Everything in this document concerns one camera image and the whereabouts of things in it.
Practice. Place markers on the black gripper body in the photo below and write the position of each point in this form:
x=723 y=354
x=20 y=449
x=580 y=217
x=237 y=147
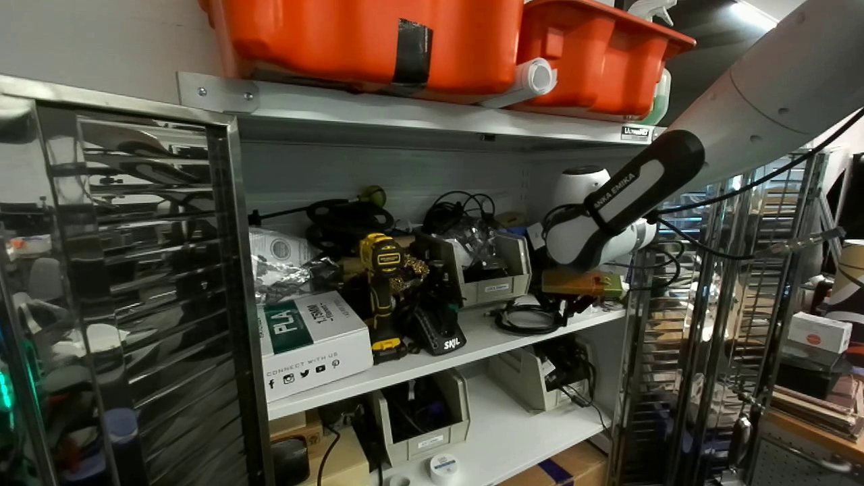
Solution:
x=539 y=290

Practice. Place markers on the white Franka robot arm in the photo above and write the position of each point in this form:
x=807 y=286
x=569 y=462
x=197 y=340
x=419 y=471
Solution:
x=784 y=82

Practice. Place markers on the gray plastic storage bin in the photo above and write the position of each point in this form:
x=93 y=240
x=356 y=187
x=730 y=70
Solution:
x=423 y=445
x=527 y=382
x=491 y=286

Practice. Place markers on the covered metal tray rack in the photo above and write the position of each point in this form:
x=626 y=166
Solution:
x=136 y=314

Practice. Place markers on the metal shelving unit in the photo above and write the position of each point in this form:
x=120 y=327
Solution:
x=487 y=336

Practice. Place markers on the black battery charger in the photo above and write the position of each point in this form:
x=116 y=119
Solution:
x=438 y=333

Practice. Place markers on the yellow black power tool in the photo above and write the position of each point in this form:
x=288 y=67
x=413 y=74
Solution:
x=423 y=270

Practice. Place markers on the large brown cardboard box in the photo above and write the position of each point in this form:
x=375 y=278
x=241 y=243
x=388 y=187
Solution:
x=564 y=466

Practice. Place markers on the UltraHD shelf label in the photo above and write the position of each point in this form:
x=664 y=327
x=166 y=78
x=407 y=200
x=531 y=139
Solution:
x=635 y=132

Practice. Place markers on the white rolled tube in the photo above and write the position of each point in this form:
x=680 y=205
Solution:
x=527 y=82

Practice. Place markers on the pale green container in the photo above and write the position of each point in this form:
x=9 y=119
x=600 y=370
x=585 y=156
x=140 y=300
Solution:
x=664 y=98

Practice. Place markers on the white box with green label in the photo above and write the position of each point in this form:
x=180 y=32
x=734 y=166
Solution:
x=314 y=354

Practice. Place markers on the orange plastic tote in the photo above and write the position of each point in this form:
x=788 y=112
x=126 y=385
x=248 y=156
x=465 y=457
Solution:
x=595 y=63

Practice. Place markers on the white box with red dot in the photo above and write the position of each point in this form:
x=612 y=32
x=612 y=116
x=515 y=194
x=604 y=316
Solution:
x=818 y=333

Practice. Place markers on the crumpled white plastic bag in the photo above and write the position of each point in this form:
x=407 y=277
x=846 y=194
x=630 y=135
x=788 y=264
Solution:
x=275 y=259

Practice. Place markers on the orange tote with black latch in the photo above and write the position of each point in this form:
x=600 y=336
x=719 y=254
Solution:
x=314 y=42

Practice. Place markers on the tan wrist camera box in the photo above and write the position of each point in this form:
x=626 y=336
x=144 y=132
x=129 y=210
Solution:
x=585 y=281

